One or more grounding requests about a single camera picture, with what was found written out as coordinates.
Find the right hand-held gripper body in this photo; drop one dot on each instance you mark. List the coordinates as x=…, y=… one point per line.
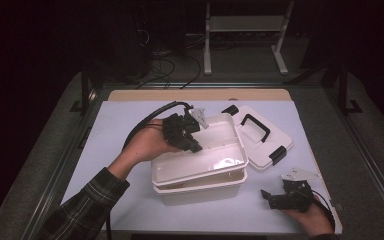
x=295, y=198

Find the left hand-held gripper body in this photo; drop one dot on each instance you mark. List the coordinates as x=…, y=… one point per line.
x=175, y=130

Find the white plastic tray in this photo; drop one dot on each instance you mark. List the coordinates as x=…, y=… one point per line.
x=193, y=163

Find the person's right hand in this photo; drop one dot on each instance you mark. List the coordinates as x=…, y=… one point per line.
x=313, y=220

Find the person's left hand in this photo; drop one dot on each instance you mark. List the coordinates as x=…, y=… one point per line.
x=146, y=143

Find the white table mat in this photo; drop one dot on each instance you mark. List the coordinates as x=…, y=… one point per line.
x=213, y=216

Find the grey metal stand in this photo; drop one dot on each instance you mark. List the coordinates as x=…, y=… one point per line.
x=246, y=24

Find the metal frame rail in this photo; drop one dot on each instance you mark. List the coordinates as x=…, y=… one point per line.
x=46, y=173
x=373, y=160

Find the black frame post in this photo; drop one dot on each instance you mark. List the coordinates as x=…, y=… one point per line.
x=343, y=90
x=85, y=90

